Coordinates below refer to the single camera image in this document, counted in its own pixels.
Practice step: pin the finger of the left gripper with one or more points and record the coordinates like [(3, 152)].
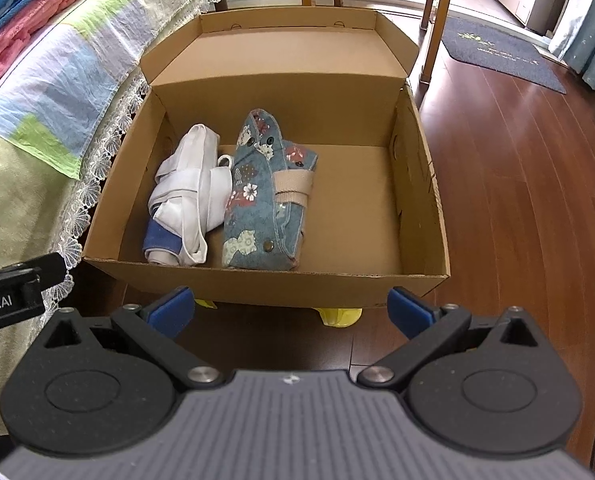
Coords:
[(49, 268)]

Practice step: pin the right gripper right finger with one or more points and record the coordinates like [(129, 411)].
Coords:
[(431, 333)]

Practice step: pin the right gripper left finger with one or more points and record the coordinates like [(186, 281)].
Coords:
[(150, 332)]

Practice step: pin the cat print denim tote bag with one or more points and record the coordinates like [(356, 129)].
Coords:
[(265, 216)]

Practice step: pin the white folded cloth bag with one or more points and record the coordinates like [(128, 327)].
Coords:
[(192, 189)]

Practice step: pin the light green sofa cover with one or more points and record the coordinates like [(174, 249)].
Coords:
[(32, 198)]

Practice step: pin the yellow plastic stool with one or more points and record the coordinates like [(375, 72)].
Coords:
[(258, 316)]

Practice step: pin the pastel patchwork sheet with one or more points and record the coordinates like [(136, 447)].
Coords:
[(55, 95)]

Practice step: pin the cardboard box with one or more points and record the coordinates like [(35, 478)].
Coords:
[(336, 80)]

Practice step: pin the dark grey door mat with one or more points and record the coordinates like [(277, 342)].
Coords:
[(488, 47)]

